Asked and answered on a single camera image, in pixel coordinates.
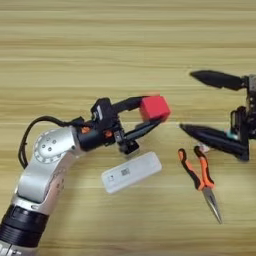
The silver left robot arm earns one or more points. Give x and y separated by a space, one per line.
40 173

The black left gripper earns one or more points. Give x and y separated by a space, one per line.
96 138

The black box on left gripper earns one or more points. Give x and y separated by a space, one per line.
103 113

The white rectangular device box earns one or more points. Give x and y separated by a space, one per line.
133 171

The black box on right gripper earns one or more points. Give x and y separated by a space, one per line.
242 120

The orange black needle-nose pliers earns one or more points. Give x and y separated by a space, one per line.
202 182

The small black white cube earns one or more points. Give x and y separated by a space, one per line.
132 150

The red cube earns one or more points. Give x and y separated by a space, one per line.
155 108

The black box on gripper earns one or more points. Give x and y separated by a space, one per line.
242 120
103 113

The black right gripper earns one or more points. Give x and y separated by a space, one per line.
251 96

